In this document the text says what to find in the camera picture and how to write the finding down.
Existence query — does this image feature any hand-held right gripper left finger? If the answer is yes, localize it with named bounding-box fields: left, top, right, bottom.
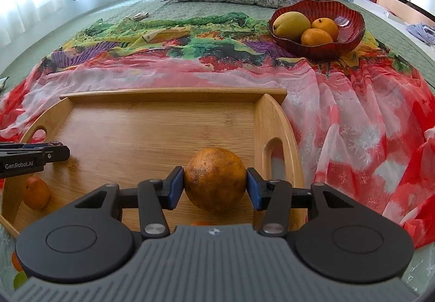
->
left=73, top=166, right=185, bottom=240

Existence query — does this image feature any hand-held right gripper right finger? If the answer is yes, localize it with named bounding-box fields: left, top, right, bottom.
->
left=247, top=167, right=358, bottom=239

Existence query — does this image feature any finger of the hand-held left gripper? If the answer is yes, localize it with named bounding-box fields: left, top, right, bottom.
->
left=0, top=146, right=71, bottom=164
left=0, top=141, right=66, bottom=150

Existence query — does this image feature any large brownish orange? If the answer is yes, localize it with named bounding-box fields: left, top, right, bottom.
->
left=184, top=148, right=247, bottom=212

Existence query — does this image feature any wooden tray with handles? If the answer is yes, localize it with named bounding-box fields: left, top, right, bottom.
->
left=0, top=88, right=305, bottom=240

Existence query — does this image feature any small orange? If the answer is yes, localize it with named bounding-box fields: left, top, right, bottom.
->
left=301, top=29, right=334, bottom=47
left=22, top=177, right=50, bottom=211
left=311, top=18, right=339, bottom=41

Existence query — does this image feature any fruit printed plastic sheet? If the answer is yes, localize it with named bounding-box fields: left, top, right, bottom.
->
left=0, top=220, right=434, bottom=292

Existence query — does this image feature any colourful floral scarf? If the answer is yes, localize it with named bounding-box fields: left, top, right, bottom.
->
left=0, top=11, right=435, bottom=250

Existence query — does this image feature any green quilted bedspread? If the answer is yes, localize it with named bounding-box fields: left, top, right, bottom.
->
left=0, top=0, right=435, bottom=109

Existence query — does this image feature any yellow mango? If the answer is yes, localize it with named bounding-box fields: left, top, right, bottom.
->
left=274, top=12, right=311, bottom=41

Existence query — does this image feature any red glass bowl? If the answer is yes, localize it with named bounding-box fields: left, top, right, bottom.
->
left=267, top=0, right=366, bottom=61

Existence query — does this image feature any blue cloth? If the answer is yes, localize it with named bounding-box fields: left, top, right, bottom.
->
left=407, top=24, right=435, bottom=47

